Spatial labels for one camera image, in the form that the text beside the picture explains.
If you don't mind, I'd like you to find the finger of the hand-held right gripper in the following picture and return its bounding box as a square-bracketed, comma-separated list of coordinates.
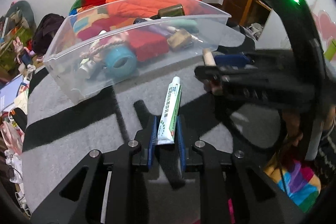
[213, 52, 257, 67]
[194, 64, 265, 94]

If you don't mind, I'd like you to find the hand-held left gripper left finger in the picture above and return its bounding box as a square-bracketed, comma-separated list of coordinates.
[30, 115, 158, 224]

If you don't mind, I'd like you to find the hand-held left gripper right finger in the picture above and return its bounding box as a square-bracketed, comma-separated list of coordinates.
[177, 115, 300, 224]

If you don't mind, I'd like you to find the beige cosmetic tube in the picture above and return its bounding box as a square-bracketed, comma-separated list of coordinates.
[202, 48, 224, 96]

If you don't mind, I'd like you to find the green white ointment tube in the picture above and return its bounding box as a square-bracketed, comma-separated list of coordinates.
[157, 76, 182, 146]

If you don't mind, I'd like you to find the tan wooden block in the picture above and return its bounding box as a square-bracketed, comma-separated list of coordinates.
[167, 29, 192, 51]

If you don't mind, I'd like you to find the blue tape roll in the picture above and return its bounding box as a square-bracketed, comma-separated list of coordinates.
[79, 46, 137, 81]

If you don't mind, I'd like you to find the clear plastic bin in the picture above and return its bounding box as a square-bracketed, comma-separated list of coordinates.
[43, 0, 232, 105]

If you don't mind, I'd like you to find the person's right hand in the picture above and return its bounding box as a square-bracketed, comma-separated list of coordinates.
[284, 114, 304, 147]

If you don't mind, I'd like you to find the mint green container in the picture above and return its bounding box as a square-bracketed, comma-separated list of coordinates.
[168, 20, 197, 33]

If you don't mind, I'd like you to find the blue tissue packet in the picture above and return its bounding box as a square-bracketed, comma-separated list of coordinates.
[151, 26, 174, 37]

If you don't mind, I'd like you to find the green glass bottle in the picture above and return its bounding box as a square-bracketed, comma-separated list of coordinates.
[157, 4, 185, 19]

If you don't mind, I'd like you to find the red box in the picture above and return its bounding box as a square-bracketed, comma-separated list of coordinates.
[126, 30, 170, 62]

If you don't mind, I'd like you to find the grey small bottle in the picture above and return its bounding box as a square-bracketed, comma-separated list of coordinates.
[133, 17, 153, 25]

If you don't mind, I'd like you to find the blue white paper box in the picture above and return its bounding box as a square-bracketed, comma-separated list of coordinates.
[0, 74, 24, 109]

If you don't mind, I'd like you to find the dark clothing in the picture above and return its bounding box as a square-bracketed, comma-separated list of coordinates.
[32, 13, 66, 52]

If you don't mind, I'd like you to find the green bag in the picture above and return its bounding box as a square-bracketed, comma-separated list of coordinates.
[0, 22, 32, 75]

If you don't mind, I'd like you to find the pink rabbit toy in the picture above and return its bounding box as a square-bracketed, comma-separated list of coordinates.
[13, 36, 25, 56]

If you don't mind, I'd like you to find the grey green pillow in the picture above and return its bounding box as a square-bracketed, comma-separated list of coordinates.
[6, 0, 36, 30]

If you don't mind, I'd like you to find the pink heart wall sticker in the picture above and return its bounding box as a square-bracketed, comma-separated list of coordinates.
[312, 10, 336, 41]

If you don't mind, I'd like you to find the pink braided rope toy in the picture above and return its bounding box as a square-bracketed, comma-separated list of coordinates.
[80, 38, 124, 59]

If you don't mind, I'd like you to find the black cable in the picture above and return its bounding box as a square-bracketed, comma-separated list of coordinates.
[273, 109, 289, 193]

